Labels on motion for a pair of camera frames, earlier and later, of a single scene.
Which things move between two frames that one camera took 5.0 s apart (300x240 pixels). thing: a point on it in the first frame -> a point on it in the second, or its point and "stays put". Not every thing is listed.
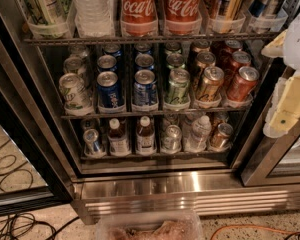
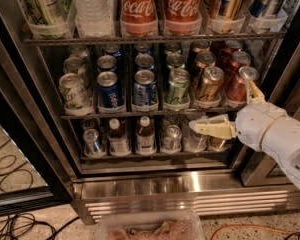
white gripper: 298,45 -> 256,125
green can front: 178,86 stays put
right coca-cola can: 183,9 stays put
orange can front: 212,83 stays put
